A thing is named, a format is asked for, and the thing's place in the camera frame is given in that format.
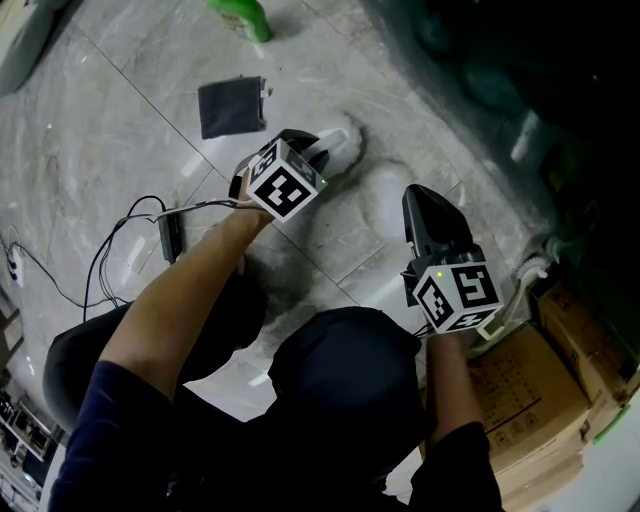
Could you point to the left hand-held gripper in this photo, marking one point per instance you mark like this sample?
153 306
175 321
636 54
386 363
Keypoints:
280 185

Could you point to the person's dark blue shirt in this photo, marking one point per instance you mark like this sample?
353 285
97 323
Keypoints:
125 450

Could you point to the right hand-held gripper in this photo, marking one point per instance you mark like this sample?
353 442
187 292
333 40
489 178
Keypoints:
460 295

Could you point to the person's dark trousers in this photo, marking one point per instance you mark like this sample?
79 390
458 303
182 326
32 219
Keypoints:
345 360

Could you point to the white power strip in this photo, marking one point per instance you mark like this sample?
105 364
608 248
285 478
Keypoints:
15 267

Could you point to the small cardboard box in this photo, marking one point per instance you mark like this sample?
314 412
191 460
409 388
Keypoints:
525 410

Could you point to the green plastic bottle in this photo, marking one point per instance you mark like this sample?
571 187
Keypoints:
245 17

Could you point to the green and white bathtub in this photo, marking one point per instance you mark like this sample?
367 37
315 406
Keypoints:
500 75

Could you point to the dark grey cloth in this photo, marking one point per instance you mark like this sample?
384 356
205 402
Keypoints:
232 107

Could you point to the dark wooden cabinet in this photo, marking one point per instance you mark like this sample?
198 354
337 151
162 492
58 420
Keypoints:
10 330

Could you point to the person's left forearm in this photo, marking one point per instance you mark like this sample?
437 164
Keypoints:
190 295

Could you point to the person's right forearm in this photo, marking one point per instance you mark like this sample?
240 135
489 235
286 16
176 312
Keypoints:
452 385

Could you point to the black power adapter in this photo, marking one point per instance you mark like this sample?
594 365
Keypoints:
169 235

